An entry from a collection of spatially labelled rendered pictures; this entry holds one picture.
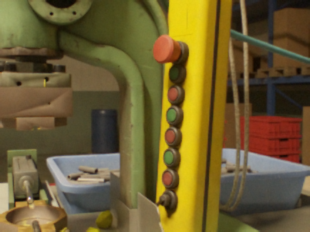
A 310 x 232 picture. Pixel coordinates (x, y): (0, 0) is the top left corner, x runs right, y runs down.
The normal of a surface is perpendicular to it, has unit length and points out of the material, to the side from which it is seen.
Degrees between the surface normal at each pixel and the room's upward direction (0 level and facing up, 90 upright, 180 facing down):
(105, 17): 90
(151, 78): 90
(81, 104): 90
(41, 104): 90
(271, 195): 100
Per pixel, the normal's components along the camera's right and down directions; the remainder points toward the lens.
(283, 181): 0.33, 0.22
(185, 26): -0.73, -0.06
